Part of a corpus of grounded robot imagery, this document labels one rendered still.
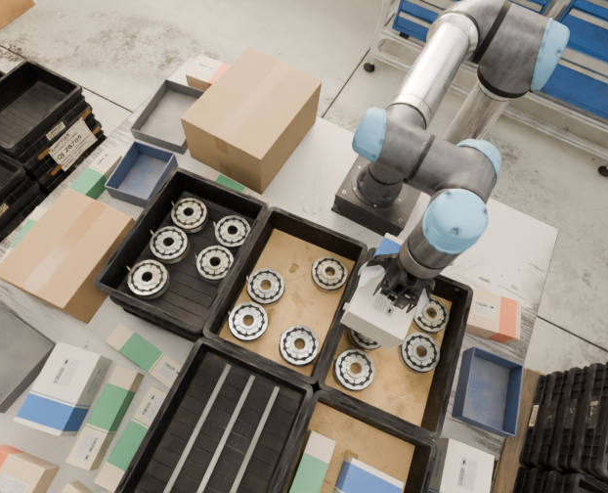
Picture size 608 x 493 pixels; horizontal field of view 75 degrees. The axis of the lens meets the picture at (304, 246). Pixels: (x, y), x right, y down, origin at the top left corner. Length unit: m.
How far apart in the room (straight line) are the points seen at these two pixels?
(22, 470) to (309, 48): 2.73
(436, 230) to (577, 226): 2.29
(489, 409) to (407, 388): 0.31
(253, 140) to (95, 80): 1.81
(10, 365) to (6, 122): 1.14
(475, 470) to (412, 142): 0.87
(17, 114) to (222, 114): 1.07
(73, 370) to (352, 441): 0.73
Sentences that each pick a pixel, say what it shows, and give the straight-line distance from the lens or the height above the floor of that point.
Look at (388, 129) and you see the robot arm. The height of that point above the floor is 1.45.
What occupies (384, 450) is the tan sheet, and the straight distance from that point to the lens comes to 1.09.
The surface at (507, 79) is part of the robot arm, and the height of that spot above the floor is 1.36.
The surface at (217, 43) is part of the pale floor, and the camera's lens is 3.08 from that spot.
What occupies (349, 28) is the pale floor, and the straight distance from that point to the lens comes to 3.30.
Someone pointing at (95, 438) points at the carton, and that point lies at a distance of 1.20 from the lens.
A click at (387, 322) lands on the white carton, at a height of 1.14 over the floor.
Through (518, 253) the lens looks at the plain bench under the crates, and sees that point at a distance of 1.56.
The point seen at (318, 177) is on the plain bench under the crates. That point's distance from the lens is 1.46.
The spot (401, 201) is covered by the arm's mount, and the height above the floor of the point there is 0.80.
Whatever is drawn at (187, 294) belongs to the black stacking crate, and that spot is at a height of 0.83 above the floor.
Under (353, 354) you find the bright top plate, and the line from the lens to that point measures 1.06.
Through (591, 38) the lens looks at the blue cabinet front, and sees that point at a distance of 2.65.
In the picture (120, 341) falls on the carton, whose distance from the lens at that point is 1.21.
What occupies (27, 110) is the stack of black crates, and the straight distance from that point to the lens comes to 2.17.
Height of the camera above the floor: 1.88
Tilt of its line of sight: 64 degrees down
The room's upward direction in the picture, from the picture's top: 12 degrees clockwise
